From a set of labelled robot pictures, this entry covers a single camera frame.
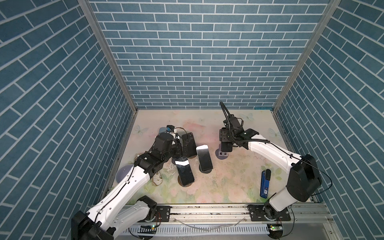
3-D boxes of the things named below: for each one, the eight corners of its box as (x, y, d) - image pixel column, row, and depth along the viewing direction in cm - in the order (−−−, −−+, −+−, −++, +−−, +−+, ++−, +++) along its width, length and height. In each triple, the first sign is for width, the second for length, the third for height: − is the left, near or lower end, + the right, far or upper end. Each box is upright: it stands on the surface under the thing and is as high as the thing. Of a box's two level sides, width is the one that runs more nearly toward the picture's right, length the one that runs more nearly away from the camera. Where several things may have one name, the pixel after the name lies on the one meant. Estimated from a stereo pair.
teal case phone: (200, 174, 88) (201, 165, 79) (196, 155, 96) (196, 145, 86) (211, 171, 89) (213, 162, 80) (206, 153, 97) (207, 143, 87)
